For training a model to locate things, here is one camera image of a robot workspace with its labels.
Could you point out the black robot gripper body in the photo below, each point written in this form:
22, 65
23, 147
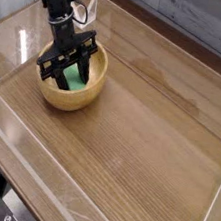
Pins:
66, 47

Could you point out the brown wooden bowl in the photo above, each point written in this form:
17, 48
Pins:
73, 100

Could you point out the clear acrylic tray wall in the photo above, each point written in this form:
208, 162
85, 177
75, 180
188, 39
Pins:
37, 177

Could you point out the green rectangular block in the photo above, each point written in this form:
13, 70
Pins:
73, 79

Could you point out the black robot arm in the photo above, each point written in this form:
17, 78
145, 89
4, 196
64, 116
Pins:
59, 9

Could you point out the clear acrylic corner bracket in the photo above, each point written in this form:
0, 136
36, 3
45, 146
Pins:
84, 14

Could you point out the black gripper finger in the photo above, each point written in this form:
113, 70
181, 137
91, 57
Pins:
83, 66
61, 80

